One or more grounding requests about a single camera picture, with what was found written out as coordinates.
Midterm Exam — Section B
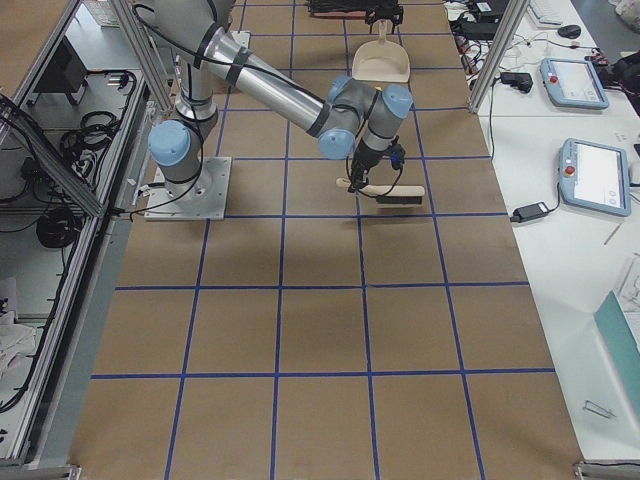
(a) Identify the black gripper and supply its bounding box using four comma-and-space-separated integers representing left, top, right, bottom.
348, 144, 385, 193
364, 3, 403, 33

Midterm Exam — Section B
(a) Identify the beige hand brush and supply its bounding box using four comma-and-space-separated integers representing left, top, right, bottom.
358, 184, 426, 208

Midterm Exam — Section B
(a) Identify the beige plastic dustpan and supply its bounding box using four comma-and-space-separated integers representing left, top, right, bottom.
352, 20, 410, 83

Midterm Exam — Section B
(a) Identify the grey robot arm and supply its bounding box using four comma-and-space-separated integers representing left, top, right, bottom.
132, 1, 425, 205

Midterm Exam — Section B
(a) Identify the black power adapter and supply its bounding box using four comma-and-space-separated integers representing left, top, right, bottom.
510, 202, 551, 224

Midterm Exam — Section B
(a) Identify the far blue teach pendant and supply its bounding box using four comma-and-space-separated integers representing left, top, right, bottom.
539, 58, 609, 110

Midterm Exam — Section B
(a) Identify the blue teach pendant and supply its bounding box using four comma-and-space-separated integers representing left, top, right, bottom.
539, 58, 609, 110
558, 138, 631, 217

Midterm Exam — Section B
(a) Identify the near blue teach pendant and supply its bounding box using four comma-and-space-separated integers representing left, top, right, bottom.
558, 138, 631, 217

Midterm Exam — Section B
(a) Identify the green folder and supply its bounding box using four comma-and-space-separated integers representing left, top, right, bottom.
593, 290, 640, 416

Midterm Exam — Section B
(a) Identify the white crumpled cloth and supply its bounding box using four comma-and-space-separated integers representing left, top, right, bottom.
0, 277, 39, 396

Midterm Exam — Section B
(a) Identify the aluminium frame post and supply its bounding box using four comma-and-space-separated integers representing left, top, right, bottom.
468, 0, 529, 114

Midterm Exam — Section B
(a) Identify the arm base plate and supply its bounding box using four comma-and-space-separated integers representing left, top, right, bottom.
228, 30, 251, 54
143, 156, 232, 221

